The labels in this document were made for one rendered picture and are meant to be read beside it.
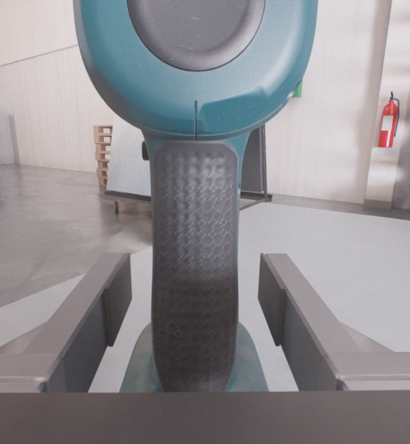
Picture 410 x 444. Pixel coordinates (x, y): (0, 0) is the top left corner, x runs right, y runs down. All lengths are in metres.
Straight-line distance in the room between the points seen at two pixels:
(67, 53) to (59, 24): 0.67
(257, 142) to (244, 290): 3.09
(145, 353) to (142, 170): 3.10
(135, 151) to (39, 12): 7.03
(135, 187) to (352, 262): 2.91
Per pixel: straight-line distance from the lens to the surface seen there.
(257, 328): 0.32
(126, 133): 3.55
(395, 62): 4.58
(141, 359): 0.17
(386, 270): 0.51
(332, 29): 5.04
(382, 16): 4.94
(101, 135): 5.69
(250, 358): 0.17
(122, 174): 3.51
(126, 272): 0.16
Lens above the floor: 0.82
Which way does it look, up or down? 15 degrees down
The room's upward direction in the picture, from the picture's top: 1 degrees clockwise
